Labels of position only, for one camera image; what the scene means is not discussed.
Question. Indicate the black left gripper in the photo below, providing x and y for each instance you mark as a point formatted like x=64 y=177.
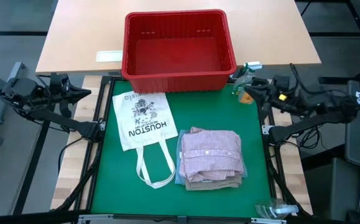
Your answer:
x=50 y=95

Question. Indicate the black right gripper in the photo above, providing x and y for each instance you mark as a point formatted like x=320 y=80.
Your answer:
x=283 y=101

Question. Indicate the pink garment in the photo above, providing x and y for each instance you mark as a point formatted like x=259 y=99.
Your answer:
x=210 y=152

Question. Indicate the white printed tote bag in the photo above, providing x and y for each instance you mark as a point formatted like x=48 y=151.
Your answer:
x=142 y=121

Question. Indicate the beige garment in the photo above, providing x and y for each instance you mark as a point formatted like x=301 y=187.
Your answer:
x=214 y=185

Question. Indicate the light blue denim jeans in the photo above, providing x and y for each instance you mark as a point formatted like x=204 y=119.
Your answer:
x=177 y=174

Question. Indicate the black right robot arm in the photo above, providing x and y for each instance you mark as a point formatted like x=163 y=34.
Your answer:
x=316 y=118

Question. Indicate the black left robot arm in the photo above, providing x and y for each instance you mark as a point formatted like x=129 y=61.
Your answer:
x=52 y=119

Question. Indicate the red plastic laundry basket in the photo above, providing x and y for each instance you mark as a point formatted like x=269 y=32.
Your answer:
x=179 y=56

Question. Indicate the spray bottle with orange label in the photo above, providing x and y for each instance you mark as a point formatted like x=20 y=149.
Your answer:
x=240 y=85

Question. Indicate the white label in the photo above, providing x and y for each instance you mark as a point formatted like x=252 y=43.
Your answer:
x=109 y=56

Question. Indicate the green table mat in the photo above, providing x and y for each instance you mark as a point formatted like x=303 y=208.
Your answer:
x=198 y=105

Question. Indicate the light wooden desk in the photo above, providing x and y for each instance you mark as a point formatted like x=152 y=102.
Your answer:
x=74 y=31

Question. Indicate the clear empty plastic bottle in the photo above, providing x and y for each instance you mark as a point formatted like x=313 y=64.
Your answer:
x=270 y=209

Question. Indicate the black computer mouse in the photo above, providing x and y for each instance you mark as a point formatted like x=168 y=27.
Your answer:
x=355 y=217

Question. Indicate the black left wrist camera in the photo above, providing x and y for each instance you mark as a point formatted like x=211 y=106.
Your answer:
x=58 y=81

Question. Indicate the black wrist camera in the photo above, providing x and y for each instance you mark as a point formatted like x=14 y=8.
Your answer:
x=281 y=82
x=58 y=81

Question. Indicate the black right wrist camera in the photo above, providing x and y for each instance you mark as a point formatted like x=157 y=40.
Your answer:
x=281 y=82

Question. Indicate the black metal table frame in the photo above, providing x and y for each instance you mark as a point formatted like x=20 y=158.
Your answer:
x=86 y=168

